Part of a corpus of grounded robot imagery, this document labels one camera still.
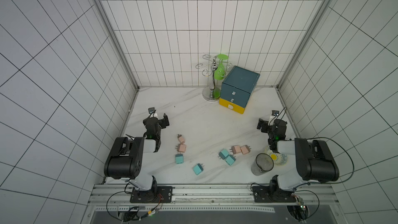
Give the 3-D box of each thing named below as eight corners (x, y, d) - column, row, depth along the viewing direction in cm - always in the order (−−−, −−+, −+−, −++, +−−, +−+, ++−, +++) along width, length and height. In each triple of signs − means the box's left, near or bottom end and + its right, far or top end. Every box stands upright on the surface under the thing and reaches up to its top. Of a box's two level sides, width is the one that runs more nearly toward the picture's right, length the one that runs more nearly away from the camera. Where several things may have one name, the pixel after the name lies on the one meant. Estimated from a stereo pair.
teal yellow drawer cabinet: (216, 107, 109) (218, 85, 92) (229, 86, 123) (233, 64, 106) (240, 118, 103) (248, 97, 86) (251, 95, 117) (260, 73, 100)
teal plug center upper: (222, 161, 85) (222, 160, 84) (216, 155, 87) (217, 154, 86) (229, 154, 88) (230, 153, 86) (223, 149, 90) (224, 147, 88)
